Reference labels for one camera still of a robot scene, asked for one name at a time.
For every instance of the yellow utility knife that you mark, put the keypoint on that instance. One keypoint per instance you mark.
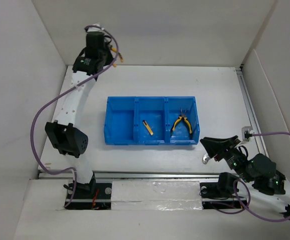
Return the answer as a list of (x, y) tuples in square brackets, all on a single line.
[(148, 127)]

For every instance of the blue bin middle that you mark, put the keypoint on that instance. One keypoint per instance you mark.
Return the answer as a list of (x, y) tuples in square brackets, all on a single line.
[(151, 109)]

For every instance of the blue bin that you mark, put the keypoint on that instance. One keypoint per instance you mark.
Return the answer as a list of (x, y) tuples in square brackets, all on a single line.
[(181, 135), (119, 120), (151, 109)]

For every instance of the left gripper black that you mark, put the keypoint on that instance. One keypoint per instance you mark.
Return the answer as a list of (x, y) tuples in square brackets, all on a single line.
[(110, 58)]

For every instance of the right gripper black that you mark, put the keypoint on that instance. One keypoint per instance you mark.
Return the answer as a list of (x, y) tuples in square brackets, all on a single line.
[(214, 145)]

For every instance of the silver metal tool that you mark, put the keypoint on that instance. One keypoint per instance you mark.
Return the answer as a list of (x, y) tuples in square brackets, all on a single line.
[(206, 159)]

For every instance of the large yellow needle-nose pliers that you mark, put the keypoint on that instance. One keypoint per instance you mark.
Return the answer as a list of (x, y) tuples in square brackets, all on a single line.
[(182, 118)]

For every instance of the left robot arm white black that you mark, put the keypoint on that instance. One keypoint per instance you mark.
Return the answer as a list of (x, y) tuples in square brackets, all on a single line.
[(64, 132)]

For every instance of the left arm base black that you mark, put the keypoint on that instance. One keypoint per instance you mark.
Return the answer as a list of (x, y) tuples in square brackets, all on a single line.
[(83, 199)]

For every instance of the aluminium rail front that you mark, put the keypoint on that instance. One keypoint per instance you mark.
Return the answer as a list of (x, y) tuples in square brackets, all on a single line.
[(102, 175)]

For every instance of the small yellow needle-nose pliers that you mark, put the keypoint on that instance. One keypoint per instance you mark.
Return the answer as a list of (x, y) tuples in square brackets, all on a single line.
[(117, 56)]

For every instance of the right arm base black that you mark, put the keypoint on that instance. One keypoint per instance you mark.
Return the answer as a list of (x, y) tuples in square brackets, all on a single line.
[(213, 199)]

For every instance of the blue bin right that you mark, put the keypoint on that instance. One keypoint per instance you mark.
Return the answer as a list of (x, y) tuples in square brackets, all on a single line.
[(181, 135)]

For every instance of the blue bin left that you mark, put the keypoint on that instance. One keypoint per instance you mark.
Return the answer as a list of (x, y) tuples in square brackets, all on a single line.
[(119, 120)]

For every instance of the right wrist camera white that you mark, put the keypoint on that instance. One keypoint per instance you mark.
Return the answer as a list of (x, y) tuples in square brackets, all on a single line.
[(247, 132)]

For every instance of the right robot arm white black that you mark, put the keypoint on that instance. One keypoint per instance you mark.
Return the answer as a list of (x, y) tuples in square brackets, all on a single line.
[(255, 179)]

